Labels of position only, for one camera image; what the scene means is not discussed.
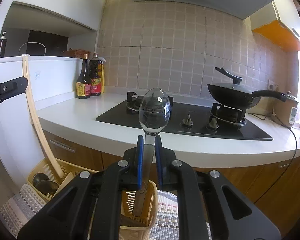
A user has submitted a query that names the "wooden chopstick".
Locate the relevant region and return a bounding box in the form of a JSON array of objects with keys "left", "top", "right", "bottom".
[{"left": 21, "top": 54, "right": 64, "bottom": 180}]

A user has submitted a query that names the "black plastic spoon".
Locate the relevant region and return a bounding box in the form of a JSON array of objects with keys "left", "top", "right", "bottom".
[{"left": 32, "top": 173, "right": 59, "bottom": 195}]

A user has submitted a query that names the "clear large plastic spoon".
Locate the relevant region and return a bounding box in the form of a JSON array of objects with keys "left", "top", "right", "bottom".
[{"left": 133, "top": 88, "right": 171, "bottom": 217}]

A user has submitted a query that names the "dark bottle on shelf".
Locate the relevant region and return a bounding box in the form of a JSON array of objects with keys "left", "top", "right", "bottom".
[{"left": 0, "top": 31, "right": 7, "bottom": 58}]

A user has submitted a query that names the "beige plastic utensil basket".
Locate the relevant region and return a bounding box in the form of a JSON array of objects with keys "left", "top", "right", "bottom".
[{"left": 18, "top": 160, "right": 158, "bottom": 239}]

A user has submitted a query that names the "striped woven placemat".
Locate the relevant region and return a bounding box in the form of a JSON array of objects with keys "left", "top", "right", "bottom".
[{"left": 0, "top": 182, "right": 213, "bottom": 240}]

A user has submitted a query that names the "wooden base cabinet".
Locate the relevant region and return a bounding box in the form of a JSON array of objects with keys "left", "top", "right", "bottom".
[{"left": 42, "top": 129, "right": 300, "bottom": 238}]

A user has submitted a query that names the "brown woven basket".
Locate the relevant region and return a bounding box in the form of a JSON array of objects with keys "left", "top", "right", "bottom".
[{"left": 61, "top": 49, "right": 90, "bottom": 59}]

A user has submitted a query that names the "dark soy sauce bottle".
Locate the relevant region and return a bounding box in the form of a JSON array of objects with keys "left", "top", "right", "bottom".
[{"left": 76, "top": 54, "right": 91, "bottom": 99}]

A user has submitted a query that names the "large red-label sauce bottle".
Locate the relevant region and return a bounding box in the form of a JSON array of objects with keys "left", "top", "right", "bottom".
[{"left": 89, "top": 52, "right": 102, "bottom": 96}]

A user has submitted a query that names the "black gas stove top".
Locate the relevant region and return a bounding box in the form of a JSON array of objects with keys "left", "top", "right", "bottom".
[{"left": 96, "top": 92, "right": 273, "bottom": 141}]

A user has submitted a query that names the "yellow oil bottle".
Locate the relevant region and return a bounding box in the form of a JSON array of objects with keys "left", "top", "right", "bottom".
[{"left": 99, "top": 57, "right": 106, "bottom": 94}]

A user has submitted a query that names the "white electric appliance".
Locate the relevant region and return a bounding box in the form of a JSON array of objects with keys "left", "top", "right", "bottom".
[{"left": 288, "top": 107, "right": 298, "bottom": 127}]

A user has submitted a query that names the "steel pot lid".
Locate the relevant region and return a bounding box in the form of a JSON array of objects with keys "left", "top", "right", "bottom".
[{"left": 286, "top": 91, "right": 299, "bottom": 104}]

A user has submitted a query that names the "black power cable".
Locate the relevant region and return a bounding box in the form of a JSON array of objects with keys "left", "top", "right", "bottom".
[{"left": 248, "top": 112, "right": 298, "bottom": 205}]

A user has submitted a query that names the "black wok with handle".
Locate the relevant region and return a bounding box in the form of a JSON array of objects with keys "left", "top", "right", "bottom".
[{"left": 207, "top": 83, "right": 287, "bottom": 109}]

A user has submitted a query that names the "wall power socket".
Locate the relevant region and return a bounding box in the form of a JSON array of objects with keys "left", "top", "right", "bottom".
[{"left": 268, "top": 80, "right": 279, "bottom": 91}]

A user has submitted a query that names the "orange upper wall cabinet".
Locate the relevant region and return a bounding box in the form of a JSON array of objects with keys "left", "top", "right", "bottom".
[{"left": 250, "top": 2, "right": 300, "bottom": 52}]

